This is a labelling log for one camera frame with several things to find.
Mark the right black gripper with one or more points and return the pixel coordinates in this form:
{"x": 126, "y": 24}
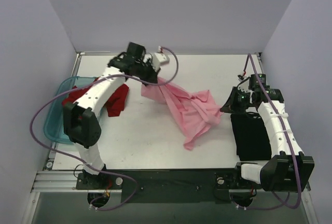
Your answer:
{"x": 234, "y": 100}

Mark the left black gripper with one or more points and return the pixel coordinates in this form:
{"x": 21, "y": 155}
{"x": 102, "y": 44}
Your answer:
{"x": 149, "y": 74}

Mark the pink t shirt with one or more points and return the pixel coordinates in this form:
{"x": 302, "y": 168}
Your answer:
{"x": 194, "y": 113}

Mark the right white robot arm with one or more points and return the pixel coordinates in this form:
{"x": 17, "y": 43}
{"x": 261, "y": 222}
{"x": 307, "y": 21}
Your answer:
{"x": 289, "y": 169}

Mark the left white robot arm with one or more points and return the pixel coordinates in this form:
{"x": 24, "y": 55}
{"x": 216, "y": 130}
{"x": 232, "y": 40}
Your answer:
{"x": 81, "y": 117}

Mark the red t shirt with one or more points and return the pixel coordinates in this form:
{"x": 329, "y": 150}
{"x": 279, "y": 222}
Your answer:
{"x": 116, "y": 99}

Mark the black folded t shirt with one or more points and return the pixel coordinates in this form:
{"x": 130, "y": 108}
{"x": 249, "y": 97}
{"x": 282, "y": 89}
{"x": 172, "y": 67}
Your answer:
{"x": 252, "y": 141}

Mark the teal plastic bin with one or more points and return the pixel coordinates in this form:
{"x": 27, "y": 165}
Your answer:
{"x": 53, "y": 127}

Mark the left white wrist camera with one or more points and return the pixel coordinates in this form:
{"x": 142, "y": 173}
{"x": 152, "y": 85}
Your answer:
{"x": 159, "y": 59}

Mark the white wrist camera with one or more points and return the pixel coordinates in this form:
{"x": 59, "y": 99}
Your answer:
{"x": 159, "y": 59}
{"x": 242, "y": 75}

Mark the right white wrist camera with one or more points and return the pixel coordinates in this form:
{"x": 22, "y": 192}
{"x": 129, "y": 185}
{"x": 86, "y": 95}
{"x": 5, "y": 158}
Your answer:
{"x": 242, "y": 75}

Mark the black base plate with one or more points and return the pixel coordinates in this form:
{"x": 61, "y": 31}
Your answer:
{"x": 182, "y": 195}

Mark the aluminium rail frame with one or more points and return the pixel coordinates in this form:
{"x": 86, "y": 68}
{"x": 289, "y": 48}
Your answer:
{"x": 52, "y": 182}

